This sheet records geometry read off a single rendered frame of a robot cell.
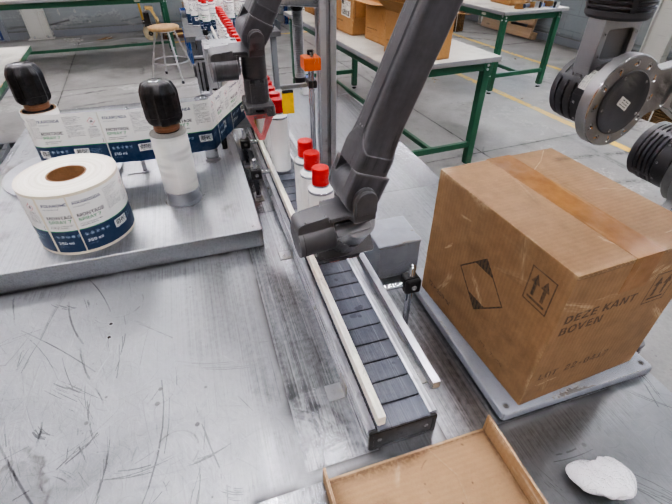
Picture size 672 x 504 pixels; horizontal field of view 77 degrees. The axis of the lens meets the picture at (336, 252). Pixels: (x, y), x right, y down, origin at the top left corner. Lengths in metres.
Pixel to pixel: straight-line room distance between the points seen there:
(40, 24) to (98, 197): 7.84
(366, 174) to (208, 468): 0.47
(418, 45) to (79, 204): 0.73
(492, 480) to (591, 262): 0.33
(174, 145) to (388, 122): 0.62
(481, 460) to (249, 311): 0.49
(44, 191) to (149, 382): 0.45
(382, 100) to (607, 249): 0.34
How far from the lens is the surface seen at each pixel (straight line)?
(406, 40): 0.56
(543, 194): 0.73
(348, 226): 0.65
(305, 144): 0.92
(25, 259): 1.12
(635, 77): 1.17
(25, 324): 1.03
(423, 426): 0.70
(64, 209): 1.02
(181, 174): 1.11
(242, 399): 0.75
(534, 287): 0.63
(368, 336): 0.75
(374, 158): 0.58
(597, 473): 0.74
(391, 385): 0.70
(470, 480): 0.70
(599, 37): 1.15
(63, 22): 8.80
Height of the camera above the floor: 1.45
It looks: 38 degrees down
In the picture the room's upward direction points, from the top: straight up
